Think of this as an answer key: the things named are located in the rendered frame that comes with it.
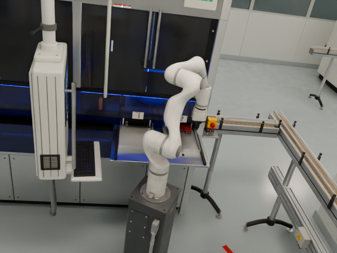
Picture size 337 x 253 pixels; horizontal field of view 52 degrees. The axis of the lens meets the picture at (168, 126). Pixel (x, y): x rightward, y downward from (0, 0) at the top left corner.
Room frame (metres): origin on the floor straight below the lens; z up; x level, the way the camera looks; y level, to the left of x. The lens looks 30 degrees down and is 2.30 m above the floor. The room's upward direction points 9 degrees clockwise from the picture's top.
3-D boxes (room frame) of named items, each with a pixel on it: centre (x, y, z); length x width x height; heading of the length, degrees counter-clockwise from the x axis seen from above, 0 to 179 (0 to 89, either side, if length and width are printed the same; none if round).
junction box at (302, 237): (1.82, -1.08, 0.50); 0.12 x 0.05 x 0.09; 9
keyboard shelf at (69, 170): (1.93, 0.58, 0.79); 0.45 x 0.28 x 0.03; 17
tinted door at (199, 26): (2.35, -0.01, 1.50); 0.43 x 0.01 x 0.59; 99
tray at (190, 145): (2.26, -0.11, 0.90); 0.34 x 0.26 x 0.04; 9
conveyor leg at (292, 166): (2.36, -1.06, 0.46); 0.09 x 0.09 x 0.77; 9
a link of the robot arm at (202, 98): (2.13, -0.20, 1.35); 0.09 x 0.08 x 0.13; 66
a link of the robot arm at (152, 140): (1.65, 0.05, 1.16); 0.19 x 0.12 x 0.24; 66
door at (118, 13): (2.28, 0.44, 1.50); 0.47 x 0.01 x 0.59; 99
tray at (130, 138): (2.21, 0.23, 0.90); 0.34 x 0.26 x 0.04; 9
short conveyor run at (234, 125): (2.60, -0.59, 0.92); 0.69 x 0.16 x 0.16; 99
